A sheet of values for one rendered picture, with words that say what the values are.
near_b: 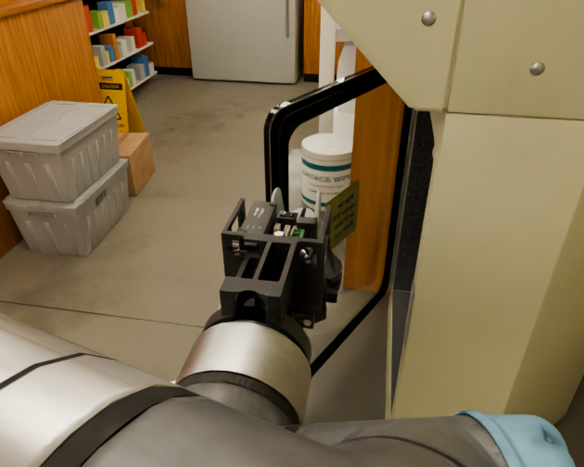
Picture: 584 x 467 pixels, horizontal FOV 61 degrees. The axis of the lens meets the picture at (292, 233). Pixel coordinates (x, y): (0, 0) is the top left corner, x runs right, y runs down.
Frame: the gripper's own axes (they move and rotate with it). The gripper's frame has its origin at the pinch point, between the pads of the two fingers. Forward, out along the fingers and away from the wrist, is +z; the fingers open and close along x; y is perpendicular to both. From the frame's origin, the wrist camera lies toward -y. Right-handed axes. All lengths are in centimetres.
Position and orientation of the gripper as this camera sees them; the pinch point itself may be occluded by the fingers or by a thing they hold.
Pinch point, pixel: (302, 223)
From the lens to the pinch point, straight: 48.6
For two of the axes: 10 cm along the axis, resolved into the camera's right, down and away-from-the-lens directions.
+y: 0.0, -8.4, -5.4
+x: -9.8, -0.9, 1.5
